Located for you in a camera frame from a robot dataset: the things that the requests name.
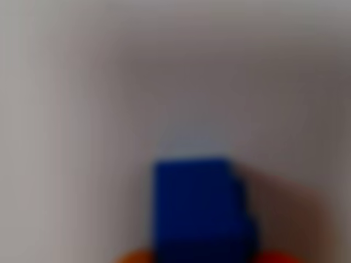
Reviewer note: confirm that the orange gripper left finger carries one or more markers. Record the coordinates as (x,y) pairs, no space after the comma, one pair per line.
(135,257)

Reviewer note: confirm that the blue lego brick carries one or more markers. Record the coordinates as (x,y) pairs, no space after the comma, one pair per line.
(200,208)

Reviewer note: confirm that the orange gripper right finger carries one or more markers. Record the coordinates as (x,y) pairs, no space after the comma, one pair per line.
(277,258)

